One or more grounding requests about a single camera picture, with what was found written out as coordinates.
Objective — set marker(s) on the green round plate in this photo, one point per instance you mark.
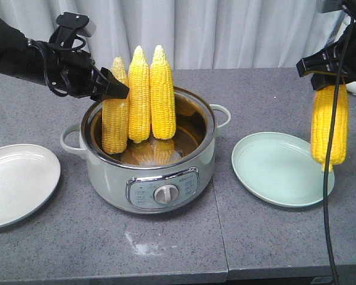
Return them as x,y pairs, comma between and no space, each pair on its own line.
278,168

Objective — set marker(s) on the pale yellow corn cob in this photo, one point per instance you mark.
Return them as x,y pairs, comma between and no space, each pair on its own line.
115,122

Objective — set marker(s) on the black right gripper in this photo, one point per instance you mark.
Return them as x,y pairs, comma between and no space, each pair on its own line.
324,64

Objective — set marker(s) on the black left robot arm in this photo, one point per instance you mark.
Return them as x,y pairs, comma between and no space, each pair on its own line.
24,58

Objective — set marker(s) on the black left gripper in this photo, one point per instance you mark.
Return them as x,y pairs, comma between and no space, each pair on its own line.
73,73

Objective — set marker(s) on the grey curtain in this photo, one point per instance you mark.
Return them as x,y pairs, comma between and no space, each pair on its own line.
194,34

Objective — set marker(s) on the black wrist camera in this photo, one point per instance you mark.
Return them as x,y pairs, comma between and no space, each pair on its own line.
71,31

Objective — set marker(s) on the green electric cooking pot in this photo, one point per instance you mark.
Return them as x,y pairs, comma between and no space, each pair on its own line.
154,176

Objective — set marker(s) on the white round plate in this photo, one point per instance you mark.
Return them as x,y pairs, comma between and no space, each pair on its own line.
29,175

